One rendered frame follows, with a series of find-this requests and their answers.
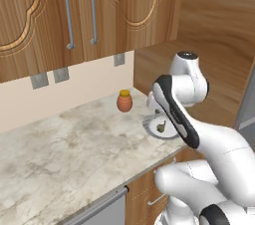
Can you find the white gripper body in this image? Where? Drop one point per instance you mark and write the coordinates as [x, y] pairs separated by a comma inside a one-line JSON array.
[[152, 101]]

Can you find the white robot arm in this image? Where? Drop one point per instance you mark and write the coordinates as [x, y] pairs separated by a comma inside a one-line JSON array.
[[229, 156]]

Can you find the grey round plate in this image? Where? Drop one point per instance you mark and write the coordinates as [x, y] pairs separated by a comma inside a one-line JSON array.
[[152, 128]]

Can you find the olive green food piece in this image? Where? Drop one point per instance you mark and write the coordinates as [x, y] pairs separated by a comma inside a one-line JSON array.
[[161, 126]]

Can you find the brown jar with yellow lid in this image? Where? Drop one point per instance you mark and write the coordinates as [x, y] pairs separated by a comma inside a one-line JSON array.
[[124, 103]]

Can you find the grey fridge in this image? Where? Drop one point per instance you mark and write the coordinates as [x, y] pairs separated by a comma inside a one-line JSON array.
[[246, 109]]

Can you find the wooden drawer front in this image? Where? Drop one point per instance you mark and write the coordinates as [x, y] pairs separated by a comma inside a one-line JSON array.
[[141, 199]]

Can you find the wooden cupboard door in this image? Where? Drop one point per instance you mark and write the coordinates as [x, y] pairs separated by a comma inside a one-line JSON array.
[[30, 20], [132, 3]]

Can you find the tall wooden cabinet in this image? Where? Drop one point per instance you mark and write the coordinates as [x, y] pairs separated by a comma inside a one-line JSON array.
[[219, 20]]

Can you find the grey dishwasher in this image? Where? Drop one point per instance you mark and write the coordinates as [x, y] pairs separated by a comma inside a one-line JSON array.
[[109, 214]]

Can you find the grey wall socket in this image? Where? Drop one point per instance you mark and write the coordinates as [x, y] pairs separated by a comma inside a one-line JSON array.
[[119, 59], [39, 81], [61, 75]]

